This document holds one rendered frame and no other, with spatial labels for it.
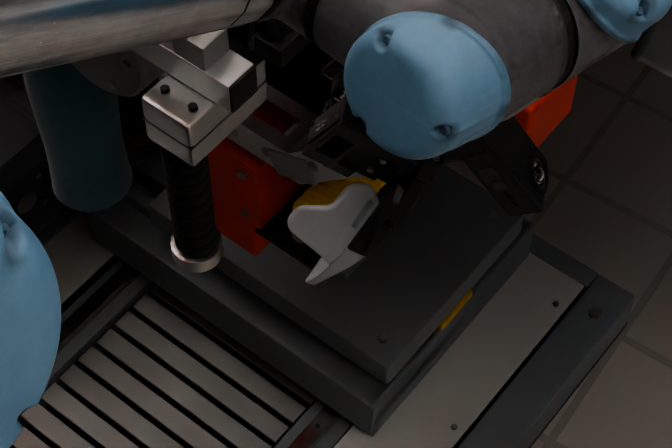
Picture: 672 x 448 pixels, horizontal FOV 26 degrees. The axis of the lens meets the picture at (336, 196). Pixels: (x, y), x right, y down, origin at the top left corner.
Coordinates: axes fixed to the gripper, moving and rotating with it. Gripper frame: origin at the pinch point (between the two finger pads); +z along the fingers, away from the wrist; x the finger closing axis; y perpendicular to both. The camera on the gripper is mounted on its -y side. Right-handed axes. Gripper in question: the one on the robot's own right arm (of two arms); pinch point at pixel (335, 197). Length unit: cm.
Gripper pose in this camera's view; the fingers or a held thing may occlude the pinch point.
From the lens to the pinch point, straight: 107.4
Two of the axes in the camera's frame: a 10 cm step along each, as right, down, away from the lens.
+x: -1.8, 8.5, -5.0
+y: -8.4, -4.0, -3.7
